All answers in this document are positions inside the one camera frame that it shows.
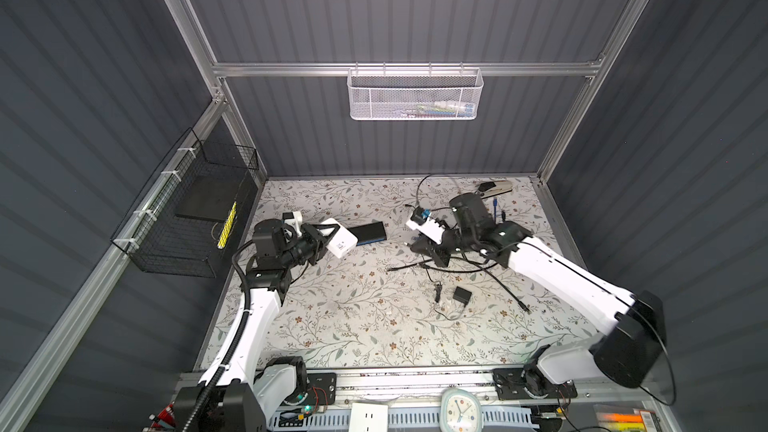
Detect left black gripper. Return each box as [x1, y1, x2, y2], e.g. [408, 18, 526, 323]
[278, 222, 336, 271]

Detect white network switch box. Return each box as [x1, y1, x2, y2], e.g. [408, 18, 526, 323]
[318, 218, 358, 259]

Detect black power adapter with cable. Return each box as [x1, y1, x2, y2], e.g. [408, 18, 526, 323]
[422, 265, 472, 321]

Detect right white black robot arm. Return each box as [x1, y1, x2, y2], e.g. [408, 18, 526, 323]
[406, 193, 669, 398]

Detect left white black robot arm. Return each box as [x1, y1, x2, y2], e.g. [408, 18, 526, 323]
[174, 219, 347, 431]

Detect black white stapler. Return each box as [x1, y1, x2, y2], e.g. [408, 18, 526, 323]
[474, 180, 514, 199]

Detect floral patterned table mat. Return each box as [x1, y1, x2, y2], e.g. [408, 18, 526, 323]
[254, 177, 594, 368]

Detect yellow marker in basket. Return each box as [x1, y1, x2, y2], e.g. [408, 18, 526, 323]
[217, 201, 237, 250]

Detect black pad in basket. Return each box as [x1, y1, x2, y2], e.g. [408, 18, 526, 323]
[175, 176, 240, 222]

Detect white analog clock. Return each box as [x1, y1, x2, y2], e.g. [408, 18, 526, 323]
[439, 387, 483, 432]

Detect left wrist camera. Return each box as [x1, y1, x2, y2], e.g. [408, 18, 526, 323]
[282, 211, 303, 237]

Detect long black cable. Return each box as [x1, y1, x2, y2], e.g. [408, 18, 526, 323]
[385, 209, 532, 314]

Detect black network switch box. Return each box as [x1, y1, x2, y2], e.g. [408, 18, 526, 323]
[349, 221, 387, 246]

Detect black wire wall basket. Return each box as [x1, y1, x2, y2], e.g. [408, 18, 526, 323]
[112, 131, 260, 278]

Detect white wire mesh basket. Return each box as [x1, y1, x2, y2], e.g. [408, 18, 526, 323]
[346, 67, 484, 121]

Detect white wall power socket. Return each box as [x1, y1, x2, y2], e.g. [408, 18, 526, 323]
[349, 403, 389, 432]

